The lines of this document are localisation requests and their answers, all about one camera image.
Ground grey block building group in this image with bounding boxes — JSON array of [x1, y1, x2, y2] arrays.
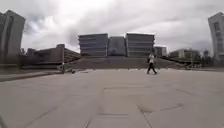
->
[[77, 32, 168, 58]]

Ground person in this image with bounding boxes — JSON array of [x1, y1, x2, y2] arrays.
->
[[146, 52, 158, 76]]

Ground low raised stone ledge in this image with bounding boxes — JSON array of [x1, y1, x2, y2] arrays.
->
[[0, 68, 63, 83]]

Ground pale low building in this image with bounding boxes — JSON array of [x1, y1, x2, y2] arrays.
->
[[168, 48, 202, 62]]

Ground low dark building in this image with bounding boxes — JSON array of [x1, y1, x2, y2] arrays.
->
[[25, 43, 82, 65]]

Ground grey paved plaza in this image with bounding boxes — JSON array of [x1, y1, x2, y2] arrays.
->
[[0, 68, 224, 128]]

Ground wide grey stairs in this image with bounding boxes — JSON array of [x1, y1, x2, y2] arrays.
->
[[68, 55, 183, 71]]

